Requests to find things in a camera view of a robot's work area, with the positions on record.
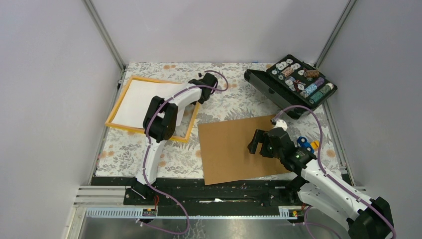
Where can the purple poker chip stack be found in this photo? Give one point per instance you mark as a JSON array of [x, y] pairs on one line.
[[318, 82]]

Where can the brown poker chip stack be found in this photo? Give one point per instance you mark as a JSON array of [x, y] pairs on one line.
[[311, 74]]

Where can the sky building photo print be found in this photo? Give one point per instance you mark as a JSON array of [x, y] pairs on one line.
[[132, 105]]

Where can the blue yellow toy car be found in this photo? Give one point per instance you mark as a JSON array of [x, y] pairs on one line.
[[306, 144]]

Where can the black poker chip case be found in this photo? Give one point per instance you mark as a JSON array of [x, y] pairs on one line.
[[284, 84]]

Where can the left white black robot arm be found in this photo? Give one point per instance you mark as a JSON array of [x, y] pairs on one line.
[[161, 119]]

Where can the teal poker chip stack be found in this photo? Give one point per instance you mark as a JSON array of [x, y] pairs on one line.
[[315, 98]]

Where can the orange picture frame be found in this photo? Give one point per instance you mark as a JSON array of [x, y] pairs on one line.
[[184, 126]]

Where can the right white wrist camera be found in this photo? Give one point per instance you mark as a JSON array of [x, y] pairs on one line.
[[279, 123]]

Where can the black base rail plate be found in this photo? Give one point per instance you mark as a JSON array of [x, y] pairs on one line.
[[174, 197]]

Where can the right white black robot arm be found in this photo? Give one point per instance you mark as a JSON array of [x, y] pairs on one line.
[[315, 185]]

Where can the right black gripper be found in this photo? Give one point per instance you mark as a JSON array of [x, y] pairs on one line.
[[260, 136]]

